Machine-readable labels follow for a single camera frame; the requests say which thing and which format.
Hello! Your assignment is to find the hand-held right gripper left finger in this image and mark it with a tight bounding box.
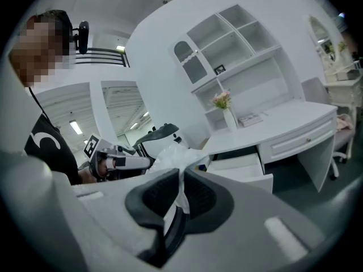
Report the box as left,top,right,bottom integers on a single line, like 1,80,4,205
124,168,180,268

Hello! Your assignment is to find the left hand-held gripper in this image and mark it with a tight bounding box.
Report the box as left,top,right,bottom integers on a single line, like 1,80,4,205
83,122,180,182

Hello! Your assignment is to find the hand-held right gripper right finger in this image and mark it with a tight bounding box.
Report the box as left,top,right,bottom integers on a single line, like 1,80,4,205
166,168,235,255

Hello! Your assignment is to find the clear plastic item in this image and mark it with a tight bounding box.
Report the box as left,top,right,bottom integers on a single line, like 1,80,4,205
151,143,212,214

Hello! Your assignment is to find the white desk drawer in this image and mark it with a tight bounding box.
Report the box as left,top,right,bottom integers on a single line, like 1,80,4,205
206,151,275,194

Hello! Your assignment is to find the person's left forearm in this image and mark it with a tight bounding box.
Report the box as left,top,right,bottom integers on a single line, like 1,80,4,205
77,167,99,185

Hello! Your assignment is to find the wide white drawer with knob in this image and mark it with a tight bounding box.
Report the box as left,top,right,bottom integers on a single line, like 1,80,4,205
268,119,336,159

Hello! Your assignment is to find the white desk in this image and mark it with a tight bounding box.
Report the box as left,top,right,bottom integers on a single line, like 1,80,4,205
203,99,340,194

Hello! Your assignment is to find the person's left hand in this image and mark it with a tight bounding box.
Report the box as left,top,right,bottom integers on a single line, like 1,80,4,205
96,156,116,180

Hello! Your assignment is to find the white vase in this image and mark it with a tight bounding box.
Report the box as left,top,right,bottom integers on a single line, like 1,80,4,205
222,108,238,133

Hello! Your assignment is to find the pink flower bouquet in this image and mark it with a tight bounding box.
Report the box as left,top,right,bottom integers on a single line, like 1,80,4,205
210,90,233,111

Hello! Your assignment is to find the arched glass cabinet door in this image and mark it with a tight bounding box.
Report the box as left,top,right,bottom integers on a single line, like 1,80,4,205
172,39,208,85

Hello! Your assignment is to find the black metal railing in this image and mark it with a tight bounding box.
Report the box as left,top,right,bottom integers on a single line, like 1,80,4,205
74,46,130,69

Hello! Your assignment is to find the black t-shirt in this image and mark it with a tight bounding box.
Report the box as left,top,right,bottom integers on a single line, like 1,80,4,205
24,113,83,185

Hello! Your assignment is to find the white shelf hutch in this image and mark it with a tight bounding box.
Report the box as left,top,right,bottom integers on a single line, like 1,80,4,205
169,3,303,133

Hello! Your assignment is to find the person's head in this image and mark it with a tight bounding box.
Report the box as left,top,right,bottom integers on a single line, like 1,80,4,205
10,9,77,88

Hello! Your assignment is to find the grey office chair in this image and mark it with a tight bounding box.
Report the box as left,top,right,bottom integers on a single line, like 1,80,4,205
299,76,356,181

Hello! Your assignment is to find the pink cloth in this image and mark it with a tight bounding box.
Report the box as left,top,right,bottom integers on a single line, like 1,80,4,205
335,113,354,130

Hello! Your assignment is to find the white dressing table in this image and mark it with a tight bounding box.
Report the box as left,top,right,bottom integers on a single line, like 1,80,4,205
322,77,363,160

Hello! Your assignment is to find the pale storage box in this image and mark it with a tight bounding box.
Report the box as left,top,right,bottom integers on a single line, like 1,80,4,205
334,66,361,82

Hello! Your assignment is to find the oval white-framed mirror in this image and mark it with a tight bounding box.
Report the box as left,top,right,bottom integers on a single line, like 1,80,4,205
307,14,339,65

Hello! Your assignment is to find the thin black cable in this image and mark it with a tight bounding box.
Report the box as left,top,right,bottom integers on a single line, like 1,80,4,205
27,86,61,131

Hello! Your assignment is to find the black head camera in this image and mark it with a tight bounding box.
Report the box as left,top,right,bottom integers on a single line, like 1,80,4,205
71,20,90,55

